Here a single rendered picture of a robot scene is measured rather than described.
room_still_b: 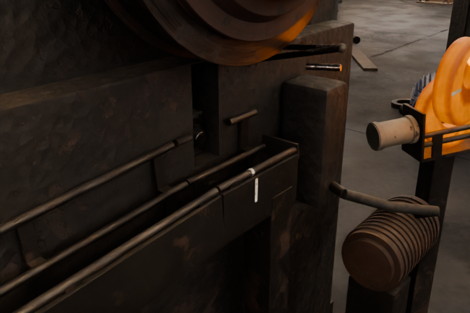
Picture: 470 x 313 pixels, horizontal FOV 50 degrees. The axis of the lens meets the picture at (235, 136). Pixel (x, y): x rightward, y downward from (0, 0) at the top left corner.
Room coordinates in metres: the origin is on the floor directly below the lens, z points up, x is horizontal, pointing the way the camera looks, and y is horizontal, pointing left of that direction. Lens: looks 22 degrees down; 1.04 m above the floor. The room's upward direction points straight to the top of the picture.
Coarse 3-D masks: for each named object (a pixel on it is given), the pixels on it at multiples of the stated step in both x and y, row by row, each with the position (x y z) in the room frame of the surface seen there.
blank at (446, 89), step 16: (448, 48) 0.86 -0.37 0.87; (464, 48) 0.84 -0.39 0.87; (448, 64) 0.84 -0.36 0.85; (464, 64) 0.84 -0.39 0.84; (448, 80) 0.82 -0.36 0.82; (464, 80) 0.89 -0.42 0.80; (432, 96) 0.84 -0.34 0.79; (448, 96) 0.82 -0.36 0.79; (464, 96) 0.85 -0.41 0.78; (448, 112) 0.83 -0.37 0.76; (464, 112) 0.86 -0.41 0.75
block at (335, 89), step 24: (288, 96) 0.89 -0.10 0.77; (312, 96) 0.86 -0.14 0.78; (336, 96) 0.86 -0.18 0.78; (288, 120) 0.89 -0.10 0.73; (312, 120) 0.86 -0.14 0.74; (336, 120) 0.87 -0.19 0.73; (312, 144) 0.85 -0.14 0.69; (336, 144) 0.87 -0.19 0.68; (312, 168) 0.85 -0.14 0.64; (336, 168) 0.88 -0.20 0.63; (312, 192) 0.85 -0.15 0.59
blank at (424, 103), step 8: (432, 80) 1.00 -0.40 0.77; (424, 88) 1.00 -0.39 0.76; (432, 88) 0.98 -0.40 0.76; (424, 96) 0.98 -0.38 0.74; (416, 104) 0.99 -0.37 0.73; (424, 104) 0.97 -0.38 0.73; (424, 112) 0.96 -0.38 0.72; (432, 112) 0.97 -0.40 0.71; (432, 120) 0.97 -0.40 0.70; (432, 128) 0.97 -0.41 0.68; (440, 128) 0.98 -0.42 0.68; (448, 136) 0.98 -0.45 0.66; (448, 144) 0.99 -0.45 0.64; (456, 144) 0.99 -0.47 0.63
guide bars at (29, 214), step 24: (240, 120) 0.80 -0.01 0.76; (168, 144) 0.68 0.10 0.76; (240, 144) 0.81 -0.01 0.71; (264, 144) 0.82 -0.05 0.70; (120, 168) 0.61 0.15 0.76; (216, 168) 0.73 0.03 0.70; (72, 192) 0.56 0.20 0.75; (168, 192) 0.65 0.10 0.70; (24, 216) 0.51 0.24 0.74; (24, 240) 0.50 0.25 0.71; (96, 240) 0.55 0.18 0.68; (48, 264) 0.50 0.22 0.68; (0, 288) 0.46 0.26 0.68; (48, 288) 0.50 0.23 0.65
